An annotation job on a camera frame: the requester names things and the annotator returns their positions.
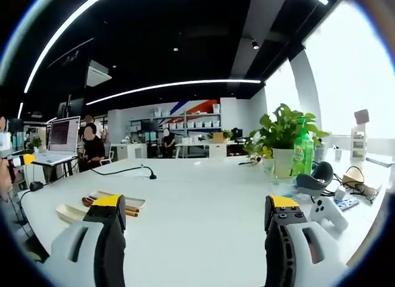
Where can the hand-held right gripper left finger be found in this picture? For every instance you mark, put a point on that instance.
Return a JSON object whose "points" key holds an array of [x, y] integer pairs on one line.
{"points": [[105, 253]]}

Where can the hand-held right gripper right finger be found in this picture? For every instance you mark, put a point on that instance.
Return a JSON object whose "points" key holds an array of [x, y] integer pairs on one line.
{"points": [[284, 250]]}

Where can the wooden chopsticks utensil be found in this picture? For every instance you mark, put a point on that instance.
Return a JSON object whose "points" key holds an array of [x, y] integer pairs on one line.
{"points": [[132, 211]]}

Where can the wooden spoon utensil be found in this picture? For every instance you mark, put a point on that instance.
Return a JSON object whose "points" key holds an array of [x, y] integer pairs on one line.
{"points": [[87, 201]]}

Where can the cream cutlery case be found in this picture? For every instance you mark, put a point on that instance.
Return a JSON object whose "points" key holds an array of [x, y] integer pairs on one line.
{"points": [[135, 201]]}

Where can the cream cutlery case lid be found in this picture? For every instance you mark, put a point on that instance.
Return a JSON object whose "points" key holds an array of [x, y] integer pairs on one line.
{"points": [[70, 211]]}

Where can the small potted plant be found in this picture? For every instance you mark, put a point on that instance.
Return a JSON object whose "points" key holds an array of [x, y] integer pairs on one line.
{"points": [[36, 142]]}

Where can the black computer mouse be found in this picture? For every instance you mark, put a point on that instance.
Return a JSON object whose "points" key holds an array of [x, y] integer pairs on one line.
{"points": [[36, 185]]}

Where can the laptop stand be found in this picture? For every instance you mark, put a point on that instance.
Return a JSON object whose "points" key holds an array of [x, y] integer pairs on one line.
{"points": [[58, 165]]}

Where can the silver laptop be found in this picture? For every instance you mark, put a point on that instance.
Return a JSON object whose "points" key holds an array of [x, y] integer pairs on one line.
{"points": [[63, 135]]}

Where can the white game controller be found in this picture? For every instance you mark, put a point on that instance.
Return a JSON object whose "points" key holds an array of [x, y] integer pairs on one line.
{"points": [[327, 211]]}

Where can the grey headset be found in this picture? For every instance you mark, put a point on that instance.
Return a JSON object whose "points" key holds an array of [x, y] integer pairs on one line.
{"points": [[316, 180]]}

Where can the blue patterned packet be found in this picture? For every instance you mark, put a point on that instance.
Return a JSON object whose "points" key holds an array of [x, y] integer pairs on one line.
{"points": [[347, 203]]}

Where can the grey office chair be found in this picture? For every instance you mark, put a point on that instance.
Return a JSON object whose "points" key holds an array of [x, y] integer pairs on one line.
{"points": [[106, 151]]}

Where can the white charger plug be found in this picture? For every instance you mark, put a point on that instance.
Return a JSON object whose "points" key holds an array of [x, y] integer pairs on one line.
{"points": [[340, 192]]}

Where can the green drink bottle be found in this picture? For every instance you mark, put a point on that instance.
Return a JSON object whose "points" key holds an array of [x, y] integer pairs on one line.
{"points": [[303, 157]]}

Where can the small yellow figure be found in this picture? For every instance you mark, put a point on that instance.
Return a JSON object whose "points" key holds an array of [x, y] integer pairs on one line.
{"points": [[268, 152]]}

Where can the black-rimmed glasses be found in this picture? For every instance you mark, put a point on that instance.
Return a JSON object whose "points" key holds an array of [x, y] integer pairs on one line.
{"points": [[365, 191]]}

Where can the ceiling air conditioner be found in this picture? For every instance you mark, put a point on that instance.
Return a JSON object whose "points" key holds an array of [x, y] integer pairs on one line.
{"points": [[98, 73]]}

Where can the green potted plant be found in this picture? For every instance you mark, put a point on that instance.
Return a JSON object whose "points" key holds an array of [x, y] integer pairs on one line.
{"points": [[284, 129]]}

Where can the curved ceiling light strip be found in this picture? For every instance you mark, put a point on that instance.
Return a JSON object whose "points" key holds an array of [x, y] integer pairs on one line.
{"points": [[58, 37]]}

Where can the white desk organizer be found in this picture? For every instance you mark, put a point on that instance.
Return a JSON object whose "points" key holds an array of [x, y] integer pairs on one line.
{"points": [[358, 143]]}

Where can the brown cardboard box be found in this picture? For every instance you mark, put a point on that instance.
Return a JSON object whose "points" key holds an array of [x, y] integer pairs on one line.
{"points": [[361, 115]]}

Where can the grey storage shelf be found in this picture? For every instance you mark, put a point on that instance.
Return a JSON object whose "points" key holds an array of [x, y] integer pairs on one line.
{"points": [[191, 122]]}

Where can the long ceiling light strip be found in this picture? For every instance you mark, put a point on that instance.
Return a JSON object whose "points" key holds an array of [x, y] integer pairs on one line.
{"points": [[172, 85]]}

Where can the black ceiling spotlight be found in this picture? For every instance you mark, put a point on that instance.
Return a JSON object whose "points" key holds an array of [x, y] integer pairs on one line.
{"points": [[255, 44]]}

